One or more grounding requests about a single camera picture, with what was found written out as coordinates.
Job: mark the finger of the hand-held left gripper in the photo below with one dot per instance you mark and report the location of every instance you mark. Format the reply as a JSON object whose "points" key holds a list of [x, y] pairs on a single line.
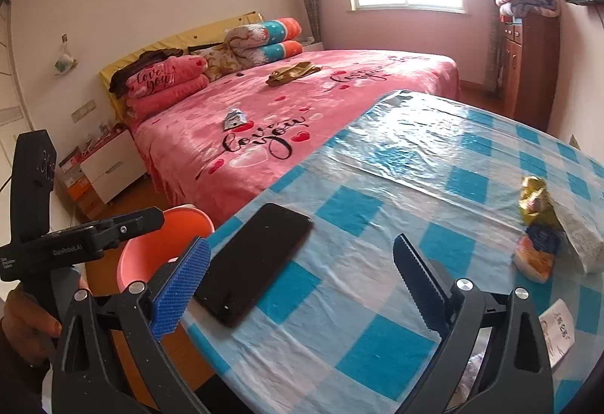
{"points": [[137, 223]]}

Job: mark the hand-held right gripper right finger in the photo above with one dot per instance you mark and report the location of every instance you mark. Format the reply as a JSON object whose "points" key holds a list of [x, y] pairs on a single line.
{"points": [[417, 282]]}

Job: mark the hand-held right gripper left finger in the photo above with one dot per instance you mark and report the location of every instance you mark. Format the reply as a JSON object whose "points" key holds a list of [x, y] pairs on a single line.
{"points": [[181, 286]]}

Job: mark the pink plastic basin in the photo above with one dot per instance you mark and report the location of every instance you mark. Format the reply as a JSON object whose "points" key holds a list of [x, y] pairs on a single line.
{"points": [[155, 244]]}

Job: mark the person's left forearm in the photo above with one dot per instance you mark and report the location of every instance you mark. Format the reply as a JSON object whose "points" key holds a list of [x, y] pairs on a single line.
{"points": [[19, 383]]}

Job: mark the person's left hand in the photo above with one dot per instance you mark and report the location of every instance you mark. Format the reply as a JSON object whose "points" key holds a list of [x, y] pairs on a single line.
{"points": [[28, 329]]}

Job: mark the orange cardboard box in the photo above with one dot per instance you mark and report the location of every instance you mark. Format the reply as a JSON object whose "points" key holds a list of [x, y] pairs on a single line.
{"points": [[78, 187]]}

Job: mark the white nightstand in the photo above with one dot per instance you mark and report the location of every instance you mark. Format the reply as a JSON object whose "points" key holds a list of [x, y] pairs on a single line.
{"points": [[111, 168]]}

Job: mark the black smartphone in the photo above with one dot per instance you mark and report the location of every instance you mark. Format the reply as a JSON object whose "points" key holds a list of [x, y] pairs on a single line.
{"points": [[255, 263]]}

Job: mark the blue checked tablecloth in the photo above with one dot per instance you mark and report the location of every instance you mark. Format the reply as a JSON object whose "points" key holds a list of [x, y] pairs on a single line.
{"points": [[377, 216]]}

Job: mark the plain pink folded blanket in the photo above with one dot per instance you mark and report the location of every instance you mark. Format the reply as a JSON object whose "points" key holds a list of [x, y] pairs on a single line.
{"points": [[160, 105]]}

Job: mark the blue yellow packet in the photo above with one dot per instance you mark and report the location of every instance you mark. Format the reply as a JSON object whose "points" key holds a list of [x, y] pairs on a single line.
{"points": [[538, 253]]}

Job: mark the small blue white wrapper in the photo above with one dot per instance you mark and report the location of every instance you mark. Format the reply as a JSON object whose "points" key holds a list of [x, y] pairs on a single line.
{"points": [[232, 119]]}

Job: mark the yellow snack packet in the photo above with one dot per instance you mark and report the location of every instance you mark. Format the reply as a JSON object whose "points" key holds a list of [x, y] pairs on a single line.
{"points": [[535, 197]]}

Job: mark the pink printed folded blanket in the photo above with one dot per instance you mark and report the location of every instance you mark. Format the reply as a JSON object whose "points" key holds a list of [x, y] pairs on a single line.
{"points": [[160, 76]]}

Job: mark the white printed paper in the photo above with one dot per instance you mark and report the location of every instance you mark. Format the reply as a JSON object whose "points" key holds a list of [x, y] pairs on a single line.
{"points": [[559, 329]]}

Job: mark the yellow patterned pillow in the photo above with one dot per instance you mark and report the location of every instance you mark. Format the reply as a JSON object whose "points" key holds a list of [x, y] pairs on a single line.
{"points": [[219, 62]]}

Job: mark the bed with pink bedspread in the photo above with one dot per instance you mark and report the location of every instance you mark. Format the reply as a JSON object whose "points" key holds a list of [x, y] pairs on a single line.
{"points": [[330, 112]]}

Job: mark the yellow headboard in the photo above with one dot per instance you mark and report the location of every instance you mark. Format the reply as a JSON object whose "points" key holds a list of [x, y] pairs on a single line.
{"points": [[188, 36]]}

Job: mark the folded pink white quilt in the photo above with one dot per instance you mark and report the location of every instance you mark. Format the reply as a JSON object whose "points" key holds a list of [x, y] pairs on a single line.
{"points": [[245, 43]]}

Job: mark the gold cloth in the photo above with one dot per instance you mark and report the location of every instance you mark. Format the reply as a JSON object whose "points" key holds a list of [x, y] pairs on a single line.
{"points": [[292, 73]]}

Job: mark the teal orange dotted bolster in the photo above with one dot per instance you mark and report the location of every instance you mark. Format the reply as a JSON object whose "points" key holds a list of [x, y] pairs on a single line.
{"points": [[283, 51], [281, 29]]}

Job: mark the brown wooden cabinet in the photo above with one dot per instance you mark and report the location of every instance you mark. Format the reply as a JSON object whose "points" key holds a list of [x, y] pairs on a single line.
{"points": [[531, 74]]}

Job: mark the beige wall socket strip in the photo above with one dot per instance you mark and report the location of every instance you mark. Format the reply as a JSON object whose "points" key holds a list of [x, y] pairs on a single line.
{"points": [[84, 109]]}

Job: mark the hanging wall bag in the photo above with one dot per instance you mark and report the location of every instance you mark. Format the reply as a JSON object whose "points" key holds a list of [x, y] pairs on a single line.
{"points": [[65, 62]]}

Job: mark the beige wall plate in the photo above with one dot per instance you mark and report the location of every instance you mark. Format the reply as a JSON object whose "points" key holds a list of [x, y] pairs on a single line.
{"points": [[574, 141]]}

